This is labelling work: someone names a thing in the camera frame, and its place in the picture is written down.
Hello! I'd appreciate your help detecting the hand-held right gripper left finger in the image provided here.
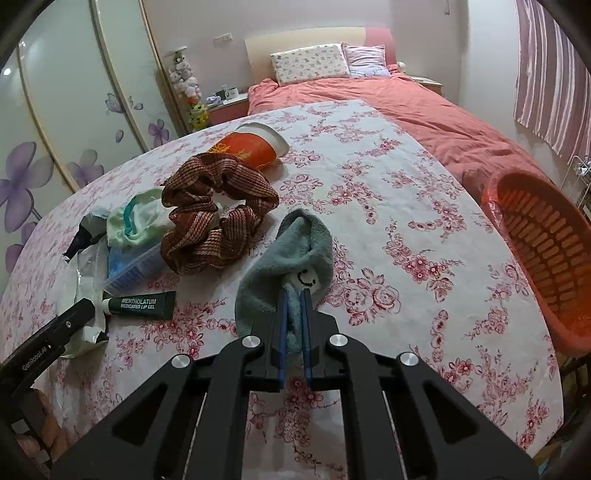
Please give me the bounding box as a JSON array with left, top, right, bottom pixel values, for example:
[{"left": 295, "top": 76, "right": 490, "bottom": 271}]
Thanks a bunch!
[{"left": 51, "top": 286, "right": 289, "bottom": 480}]

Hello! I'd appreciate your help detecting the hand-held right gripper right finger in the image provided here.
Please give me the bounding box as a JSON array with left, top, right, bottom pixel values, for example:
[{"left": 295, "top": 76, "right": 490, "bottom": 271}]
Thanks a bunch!
[{"left": 300, "top": 290, "right": 540, "bottom": 480}]

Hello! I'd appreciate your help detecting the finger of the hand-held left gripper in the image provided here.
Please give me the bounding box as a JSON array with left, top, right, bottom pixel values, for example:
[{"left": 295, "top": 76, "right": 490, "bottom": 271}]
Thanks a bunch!
[{"left": 50, "top": 298, "right": 97, "bottom": 346}]

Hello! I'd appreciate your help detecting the clear plastic tray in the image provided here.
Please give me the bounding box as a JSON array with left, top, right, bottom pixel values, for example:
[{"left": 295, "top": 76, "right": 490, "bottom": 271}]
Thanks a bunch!
[{"left": 102, "top": 242, "right": 168, "bottom": 294}]

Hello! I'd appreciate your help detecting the grey-blue fluffy smiley sock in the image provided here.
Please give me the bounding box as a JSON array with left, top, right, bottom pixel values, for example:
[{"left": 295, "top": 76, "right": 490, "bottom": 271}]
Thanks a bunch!
[{"left": 235, "top": 209, "right": 334, "bottom": 354}]

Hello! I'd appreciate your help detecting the orange plastic basket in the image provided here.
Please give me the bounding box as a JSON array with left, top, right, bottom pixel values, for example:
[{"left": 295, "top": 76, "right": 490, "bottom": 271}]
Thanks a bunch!
[{"left": 480, "top": 168, "right": 591, "bottom": 356}]

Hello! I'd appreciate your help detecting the white plastic wrapper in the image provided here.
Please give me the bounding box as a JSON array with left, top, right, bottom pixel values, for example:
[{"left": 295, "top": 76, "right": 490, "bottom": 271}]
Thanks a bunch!
[{"left": 56, "top": 240, "right": 112, "bottom": 360}]

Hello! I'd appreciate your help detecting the dark green lip gel tube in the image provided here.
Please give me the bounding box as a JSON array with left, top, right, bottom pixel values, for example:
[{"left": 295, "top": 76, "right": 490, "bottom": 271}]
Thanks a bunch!
[{"left": 102, "top": 292, "right": 177, "bottom": 320}]

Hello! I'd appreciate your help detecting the black squeeze tube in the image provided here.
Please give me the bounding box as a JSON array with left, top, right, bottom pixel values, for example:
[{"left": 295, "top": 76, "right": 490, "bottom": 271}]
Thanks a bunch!
[{"left": 62, "top": 217, "right": 107, "bottom": 259}]

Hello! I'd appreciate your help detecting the pale green cloth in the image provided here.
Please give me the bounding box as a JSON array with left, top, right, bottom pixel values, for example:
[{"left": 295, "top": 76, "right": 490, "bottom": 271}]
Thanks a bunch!
[{"left": 106, "top": 189, "right": 174, "bottom": 247}]

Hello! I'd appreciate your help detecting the pink floral tablecloth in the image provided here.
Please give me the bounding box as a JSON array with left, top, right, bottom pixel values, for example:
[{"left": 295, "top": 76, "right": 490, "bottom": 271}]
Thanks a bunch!
[{"left": 0, "top": 99, "right": 565, "bottom": 480}]

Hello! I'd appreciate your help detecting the brown striped fabric scrunchie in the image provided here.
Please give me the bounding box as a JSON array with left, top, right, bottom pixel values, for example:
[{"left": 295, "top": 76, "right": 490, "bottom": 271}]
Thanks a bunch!
[{"left": 160, "top": 154, "right": 280, "bottom": 276}]

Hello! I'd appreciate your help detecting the red paper cup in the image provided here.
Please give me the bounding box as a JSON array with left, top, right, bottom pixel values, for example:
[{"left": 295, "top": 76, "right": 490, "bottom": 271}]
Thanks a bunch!
[{"left": 206, "top": 122, "right": 290, "bottom": 172}]

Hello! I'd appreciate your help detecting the wardrobe with purple flower doors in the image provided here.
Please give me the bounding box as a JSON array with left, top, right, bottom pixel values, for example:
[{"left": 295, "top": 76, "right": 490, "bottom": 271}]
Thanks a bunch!
[{"left": 0, "top": 0, "right": 178, "bottom": 296}]

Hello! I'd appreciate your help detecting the pink nightstand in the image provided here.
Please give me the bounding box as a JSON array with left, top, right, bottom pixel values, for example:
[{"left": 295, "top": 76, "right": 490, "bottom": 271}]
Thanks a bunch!
[
  {"left": 409, "top": 74, "right": 444, "bottom": 95},
  {"left": 205, "top": 92, "right": 250, "bottom": 125}
]

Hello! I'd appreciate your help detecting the yellow green plush toy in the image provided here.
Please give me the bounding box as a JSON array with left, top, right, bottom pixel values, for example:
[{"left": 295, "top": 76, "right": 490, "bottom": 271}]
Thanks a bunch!
[{"left": 189, "top": 102, "right": 209, "bottom": 131}]

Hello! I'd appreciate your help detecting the bed with red duvet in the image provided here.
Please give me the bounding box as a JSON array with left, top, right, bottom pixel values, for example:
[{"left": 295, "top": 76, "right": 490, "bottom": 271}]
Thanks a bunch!
[{"left": 247, "top": 73, "right": 527, "bottom": 195}]

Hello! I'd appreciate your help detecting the white floral pillow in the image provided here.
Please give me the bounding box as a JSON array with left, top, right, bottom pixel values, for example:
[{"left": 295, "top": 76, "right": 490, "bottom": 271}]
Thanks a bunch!
[{"left": 270, "top": 44, "right": 352, "bottom": 86}]

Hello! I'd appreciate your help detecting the pink striped pillow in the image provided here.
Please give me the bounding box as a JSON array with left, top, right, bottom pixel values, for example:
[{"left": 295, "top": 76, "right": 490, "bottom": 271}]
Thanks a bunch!
[{"left": 342, "top": 43, "right": 393, "bottom": 77}]

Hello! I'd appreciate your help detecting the cream and pink headboard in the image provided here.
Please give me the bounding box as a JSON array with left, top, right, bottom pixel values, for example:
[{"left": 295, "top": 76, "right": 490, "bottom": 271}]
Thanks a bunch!
[{"left": 244, "top": 26, "right": 398, "bottom": 84}]

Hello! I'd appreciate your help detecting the pink striped curtain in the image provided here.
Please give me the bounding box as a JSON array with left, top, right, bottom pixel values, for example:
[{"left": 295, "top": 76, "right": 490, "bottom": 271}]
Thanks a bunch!
[{"left": 513, "top": 0, "right": 591, "bottom": 160}]

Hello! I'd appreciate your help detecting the hanging string of plush toys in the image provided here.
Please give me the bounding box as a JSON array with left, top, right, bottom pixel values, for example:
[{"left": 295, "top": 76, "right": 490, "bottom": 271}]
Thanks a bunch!
[{"left": 167, "top": 46, "right": 204, "bottom": 101}]

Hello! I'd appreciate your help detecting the white wire rack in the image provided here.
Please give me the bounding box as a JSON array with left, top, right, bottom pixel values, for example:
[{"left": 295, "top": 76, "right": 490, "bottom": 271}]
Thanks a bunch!
[{"left": 561, "top": 154, "right": 591, "bottom": 213}]

